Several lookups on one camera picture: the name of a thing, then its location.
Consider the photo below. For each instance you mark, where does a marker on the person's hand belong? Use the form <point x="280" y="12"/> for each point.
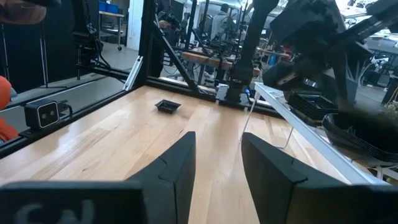
<point x="21" y="11"/>

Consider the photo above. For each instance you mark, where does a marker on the blue storage bins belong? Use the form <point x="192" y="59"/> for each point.
<point x="109" y="7"/>

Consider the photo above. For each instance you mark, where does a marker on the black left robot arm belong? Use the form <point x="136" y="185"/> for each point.
<point x="248" y="46"/>

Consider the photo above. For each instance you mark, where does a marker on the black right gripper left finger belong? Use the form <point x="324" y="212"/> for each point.
<point x="168" y="186"/>

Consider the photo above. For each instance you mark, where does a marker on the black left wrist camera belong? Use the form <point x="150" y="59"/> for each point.
<point x="289" y="77"/>

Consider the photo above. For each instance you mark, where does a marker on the person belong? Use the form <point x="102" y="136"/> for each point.
<point x="166" y="28"/>
<point x="222" y="23"/>

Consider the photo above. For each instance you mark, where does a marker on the orange object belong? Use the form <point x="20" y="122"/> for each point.
<point x="4" y="109"/>

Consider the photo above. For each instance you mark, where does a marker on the wooden background workbench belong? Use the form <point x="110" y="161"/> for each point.
<point x="211" y="60"/>

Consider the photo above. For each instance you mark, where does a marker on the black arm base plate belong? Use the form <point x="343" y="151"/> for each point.
<point x="245" y="98"/>

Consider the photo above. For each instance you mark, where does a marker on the black table-level camera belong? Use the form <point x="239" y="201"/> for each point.
<point x="42" y="114"/>

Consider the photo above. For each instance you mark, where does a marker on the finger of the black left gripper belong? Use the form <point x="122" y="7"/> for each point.
<point x="342" y="81"/>

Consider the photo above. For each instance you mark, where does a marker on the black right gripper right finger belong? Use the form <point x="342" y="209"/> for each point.
<point x="273" y="186"/>

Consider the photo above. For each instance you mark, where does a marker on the silver metal bracket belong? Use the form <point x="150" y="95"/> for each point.
<point x="133" y="74"/>

